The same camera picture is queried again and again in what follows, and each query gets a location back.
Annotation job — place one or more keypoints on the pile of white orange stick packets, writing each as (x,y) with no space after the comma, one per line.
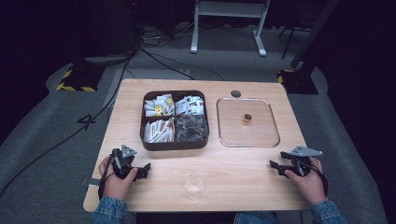
(158,130)

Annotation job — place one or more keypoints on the person's legs in jeans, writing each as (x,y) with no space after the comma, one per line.
(255,217)

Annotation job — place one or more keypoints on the pile of grey tea bags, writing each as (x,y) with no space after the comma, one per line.
(191,128)

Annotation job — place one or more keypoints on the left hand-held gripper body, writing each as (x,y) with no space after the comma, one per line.
(122,161)

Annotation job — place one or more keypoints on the black yellow striped stand base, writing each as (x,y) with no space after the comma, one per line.
(297,82)
(79,77)

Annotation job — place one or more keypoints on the person's left hand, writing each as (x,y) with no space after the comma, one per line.
(115,188)

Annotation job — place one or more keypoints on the pile of white yellow packets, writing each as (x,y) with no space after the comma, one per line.
(158,105)

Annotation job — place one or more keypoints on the person's right hand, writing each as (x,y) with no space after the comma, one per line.
(309,186)

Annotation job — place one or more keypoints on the dark slanted stand pole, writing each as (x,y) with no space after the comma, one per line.
(314,31)

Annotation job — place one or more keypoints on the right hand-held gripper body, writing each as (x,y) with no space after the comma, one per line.
(301,164)

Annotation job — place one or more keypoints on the grey round table grommet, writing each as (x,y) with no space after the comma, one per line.
(235,93)

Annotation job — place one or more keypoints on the clear plastic cup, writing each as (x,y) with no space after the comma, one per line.
(194,186)

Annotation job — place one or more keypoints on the pile of white red packets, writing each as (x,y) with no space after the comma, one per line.
(190,105)

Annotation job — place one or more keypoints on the dark brown compartment box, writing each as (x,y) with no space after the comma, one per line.
(174,148)

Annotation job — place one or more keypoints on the grey tape strip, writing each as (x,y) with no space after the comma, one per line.
(94,182)

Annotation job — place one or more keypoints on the white metal table frame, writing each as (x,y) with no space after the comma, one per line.
(229,8)

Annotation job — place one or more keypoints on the clear lid with brass knob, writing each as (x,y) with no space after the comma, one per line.
(247,130)

